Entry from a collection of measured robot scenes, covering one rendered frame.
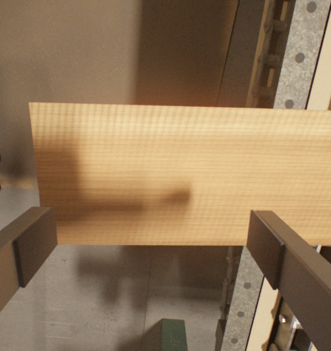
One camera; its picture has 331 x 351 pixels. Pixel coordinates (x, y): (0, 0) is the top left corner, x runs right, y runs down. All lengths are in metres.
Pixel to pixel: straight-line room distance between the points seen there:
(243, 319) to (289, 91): 0.32
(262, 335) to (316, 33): 0.42
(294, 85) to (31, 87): 1.07
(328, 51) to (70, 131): 0.29
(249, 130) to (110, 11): 0.99
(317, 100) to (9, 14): 1.17
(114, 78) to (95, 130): 0.89
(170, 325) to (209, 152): 1.37
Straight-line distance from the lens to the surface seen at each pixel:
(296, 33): 0.34
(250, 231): 0.16
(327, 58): 0.36
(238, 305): 0.42
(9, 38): 1.29
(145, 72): 1.12
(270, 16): 0.64
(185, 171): 0.25
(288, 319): 0.43
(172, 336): 1.51
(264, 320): 0.46
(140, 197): 0.26
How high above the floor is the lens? 1.12
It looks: 75 degrees down
